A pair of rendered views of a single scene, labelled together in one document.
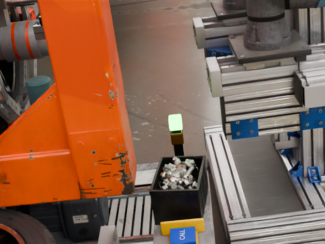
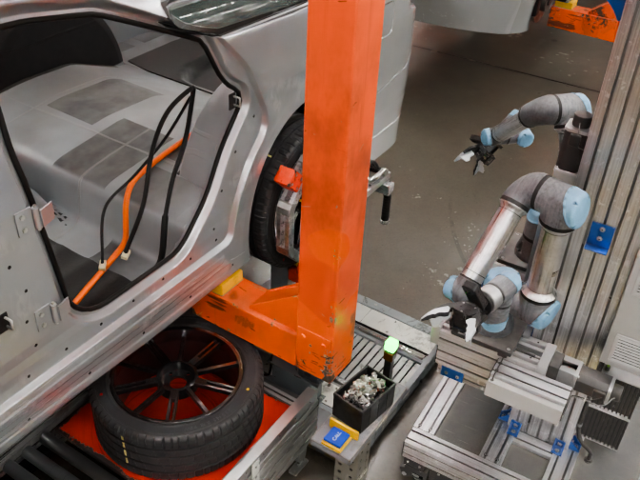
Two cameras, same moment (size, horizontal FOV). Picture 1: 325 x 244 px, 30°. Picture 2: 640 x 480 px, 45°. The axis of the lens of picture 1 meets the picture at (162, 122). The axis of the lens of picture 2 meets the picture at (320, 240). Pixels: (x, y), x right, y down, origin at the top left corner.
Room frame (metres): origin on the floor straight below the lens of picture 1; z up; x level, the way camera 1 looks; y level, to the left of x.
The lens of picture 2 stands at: (-0.30, -0.75, 2.66)
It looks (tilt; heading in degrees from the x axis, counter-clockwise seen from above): 36 degrees down; 27
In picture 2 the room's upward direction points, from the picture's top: 3 degrees clockwise
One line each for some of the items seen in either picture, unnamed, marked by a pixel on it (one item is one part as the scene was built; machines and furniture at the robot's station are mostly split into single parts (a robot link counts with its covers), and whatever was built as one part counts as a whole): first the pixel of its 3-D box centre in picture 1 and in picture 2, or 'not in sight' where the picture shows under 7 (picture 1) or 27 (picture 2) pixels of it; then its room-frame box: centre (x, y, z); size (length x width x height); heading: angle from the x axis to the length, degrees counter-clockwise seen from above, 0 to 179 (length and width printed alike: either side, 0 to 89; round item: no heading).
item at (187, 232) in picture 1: (183, 237); (336, 438); (1.35, -0.01, 0.47); 0.07 x 0.07 x 0.02; 85
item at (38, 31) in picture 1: (48, 29); not in sight; (1.96, 0.33, 0.93); 0.09 x 0.05 x 0.05; 85
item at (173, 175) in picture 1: (180, 187); (364, 397); (1.53, -0.03, 0.51); 0.20 x 0.14 x 0.13; 167
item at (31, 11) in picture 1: (24, 19); not in sight; (2.46, 0.50, 0.85); 0.09 x 0.08 x 0.07; 175
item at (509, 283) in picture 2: not in sight; (502, 288); (1.54, -0.42, 1.21); 0.11 x 0.08 x 0.09; 165
